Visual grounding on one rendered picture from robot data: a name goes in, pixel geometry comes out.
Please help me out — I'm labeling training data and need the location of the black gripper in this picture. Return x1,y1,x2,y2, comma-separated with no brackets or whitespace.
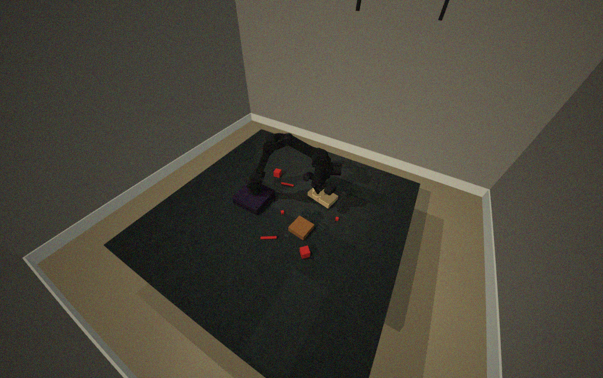
303,172,336,196

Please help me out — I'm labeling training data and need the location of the orange rectangular block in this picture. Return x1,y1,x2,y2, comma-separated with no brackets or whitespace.
288,216,314,240

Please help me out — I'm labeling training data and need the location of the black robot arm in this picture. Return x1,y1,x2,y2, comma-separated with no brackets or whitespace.
246,133,342,197

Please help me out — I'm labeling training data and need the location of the tan rectangular box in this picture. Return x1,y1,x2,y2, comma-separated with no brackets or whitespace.
308,188,338,208

